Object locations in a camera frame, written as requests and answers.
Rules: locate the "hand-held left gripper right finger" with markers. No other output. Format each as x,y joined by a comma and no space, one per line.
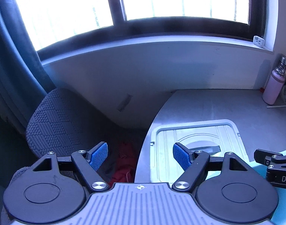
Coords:
181,157

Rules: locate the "grey desk desktop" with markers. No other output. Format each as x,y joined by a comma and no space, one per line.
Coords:
199,105

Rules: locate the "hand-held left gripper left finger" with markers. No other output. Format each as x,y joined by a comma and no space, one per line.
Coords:
99,155

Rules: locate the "grey patterned chair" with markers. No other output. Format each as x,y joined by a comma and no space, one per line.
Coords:
53,121

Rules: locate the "grey wall vent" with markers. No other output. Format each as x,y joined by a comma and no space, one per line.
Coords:
124,102

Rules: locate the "white stick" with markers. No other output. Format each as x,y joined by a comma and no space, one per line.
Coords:
279,106

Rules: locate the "pink bottle with steel cap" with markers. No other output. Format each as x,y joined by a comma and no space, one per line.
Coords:
273,86

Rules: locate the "small white sill device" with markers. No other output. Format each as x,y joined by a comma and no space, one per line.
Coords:
259,41

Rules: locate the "dark framed window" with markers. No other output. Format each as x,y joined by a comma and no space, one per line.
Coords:
138,25

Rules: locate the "red cloth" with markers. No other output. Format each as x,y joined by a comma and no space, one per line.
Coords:
123,166

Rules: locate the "dark blue curtain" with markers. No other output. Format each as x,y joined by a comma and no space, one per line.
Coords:
13,58

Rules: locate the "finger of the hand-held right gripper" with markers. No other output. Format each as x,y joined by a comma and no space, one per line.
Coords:
273,158

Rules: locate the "white plastic lid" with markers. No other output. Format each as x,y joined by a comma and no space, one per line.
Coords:
166,145

